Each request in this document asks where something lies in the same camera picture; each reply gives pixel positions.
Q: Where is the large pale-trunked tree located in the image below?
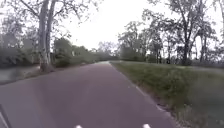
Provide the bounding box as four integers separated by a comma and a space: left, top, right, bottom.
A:
6, 0, 101, 73

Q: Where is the reddish asphalt path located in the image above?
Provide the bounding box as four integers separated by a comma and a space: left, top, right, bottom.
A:
0, 60, 178, 128

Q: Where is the row of bushes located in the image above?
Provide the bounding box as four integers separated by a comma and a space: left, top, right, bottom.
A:
0, 36, 118, 70

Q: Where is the grass verge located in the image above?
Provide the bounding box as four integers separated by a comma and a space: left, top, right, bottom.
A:
109, 60, 224, 128

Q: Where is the row of trees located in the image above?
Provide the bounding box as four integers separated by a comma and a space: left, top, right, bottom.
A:
116, 0, 224, 66

